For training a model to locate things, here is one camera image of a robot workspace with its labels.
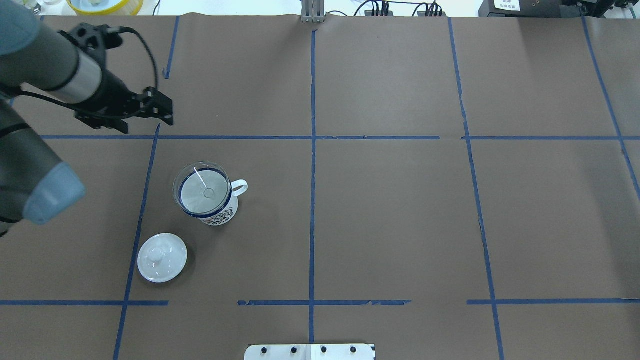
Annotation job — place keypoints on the white enamel mug blue rim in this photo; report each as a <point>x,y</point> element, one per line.
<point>239,187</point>

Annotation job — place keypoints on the aluminium frame post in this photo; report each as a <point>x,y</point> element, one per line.
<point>313,11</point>

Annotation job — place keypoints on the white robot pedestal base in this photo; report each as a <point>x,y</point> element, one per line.
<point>331,351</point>

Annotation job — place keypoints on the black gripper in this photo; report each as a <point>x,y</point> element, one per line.
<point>111,95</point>

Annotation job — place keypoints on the white ceramic lid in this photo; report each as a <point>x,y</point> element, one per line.
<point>162,258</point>

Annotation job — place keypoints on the yellow tape roll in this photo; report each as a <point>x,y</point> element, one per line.
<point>106,7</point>

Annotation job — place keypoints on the blue tape grid lines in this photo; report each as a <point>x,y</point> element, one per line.
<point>444,189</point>

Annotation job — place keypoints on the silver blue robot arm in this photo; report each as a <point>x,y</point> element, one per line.
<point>67,69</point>

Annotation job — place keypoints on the black computer box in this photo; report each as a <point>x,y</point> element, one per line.
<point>520,9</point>

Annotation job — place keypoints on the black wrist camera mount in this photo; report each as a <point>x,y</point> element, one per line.
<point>93,39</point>

